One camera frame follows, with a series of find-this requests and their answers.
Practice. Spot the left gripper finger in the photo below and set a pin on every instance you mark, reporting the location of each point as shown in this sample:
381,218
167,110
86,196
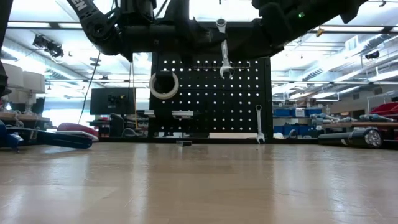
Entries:
208,37

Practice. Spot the silver combination wrench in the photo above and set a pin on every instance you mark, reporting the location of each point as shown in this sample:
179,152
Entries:
224,53
259,124

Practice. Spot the white tape roll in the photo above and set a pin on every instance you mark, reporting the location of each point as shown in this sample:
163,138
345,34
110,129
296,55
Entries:
152,88

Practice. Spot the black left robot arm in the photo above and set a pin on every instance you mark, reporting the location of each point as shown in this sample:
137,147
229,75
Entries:
99,31

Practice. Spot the black pegboard tool cart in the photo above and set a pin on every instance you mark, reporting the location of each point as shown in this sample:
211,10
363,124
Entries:
217,99

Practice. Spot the black monitor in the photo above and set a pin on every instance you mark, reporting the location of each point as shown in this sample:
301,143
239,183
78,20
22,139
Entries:
105,99

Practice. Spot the blue bin shelf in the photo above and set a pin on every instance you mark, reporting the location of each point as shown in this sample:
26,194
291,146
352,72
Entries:
298,112

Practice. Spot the black ceiling fixture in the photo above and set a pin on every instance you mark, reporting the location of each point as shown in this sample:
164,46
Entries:
48,46

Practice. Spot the red plastic tool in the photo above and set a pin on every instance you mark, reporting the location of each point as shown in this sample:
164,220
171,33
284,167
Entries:
77,127

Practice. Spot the white lamp shade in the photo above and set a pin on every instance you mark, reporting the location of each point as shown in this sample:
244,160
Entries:
34,82
12,76

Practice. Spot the black flashlight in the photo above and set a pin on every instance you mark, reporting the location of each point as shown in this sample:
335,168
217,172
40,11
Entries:
357,138

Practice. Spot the black aluminium table frame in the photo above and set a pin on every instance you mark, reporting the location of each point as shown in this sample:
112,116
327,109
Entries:
140,140

